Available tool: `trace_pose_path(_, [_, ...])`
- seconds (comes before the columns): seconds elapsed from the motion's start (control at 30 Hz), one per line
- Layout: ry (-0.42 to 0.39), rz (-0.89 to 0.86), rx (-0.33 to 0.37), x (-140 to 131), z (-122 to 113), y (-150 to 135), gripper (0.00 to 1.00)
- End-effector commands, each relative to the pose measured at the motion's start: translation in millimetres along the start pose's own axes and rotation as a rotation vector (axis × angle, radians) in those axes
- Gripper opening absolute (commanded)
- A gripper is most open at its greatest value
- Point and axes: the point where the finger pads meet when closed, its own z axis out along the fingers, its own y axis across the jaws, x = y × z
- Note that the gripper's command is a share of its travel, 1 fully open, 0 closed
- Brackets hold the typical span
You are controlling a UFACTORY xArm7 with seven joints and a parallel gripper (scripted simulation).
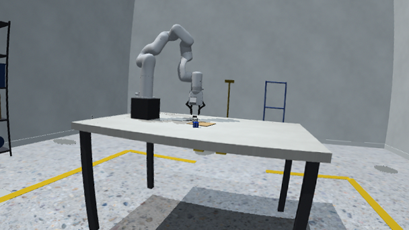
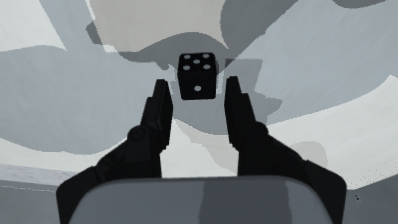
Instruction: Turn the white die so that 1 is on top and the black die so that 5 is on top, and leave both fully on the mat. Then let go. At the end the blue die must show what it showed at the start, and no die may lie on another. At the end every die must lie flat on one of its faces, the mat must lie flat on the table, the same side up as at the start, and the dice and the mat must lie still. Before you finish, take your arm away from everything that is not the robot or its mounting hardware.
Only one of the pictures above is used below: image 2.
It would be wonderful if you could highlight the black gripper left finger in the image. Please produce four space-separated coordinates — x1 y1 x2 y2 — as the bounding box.
56 79 173 224

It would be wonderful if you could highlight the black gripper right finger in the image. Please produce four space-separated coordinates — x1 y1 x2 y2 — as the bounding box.
224 76 347 224

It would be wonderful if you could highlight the black die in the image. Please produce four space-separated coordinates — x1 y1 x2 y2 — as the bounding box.
177 53 217 100

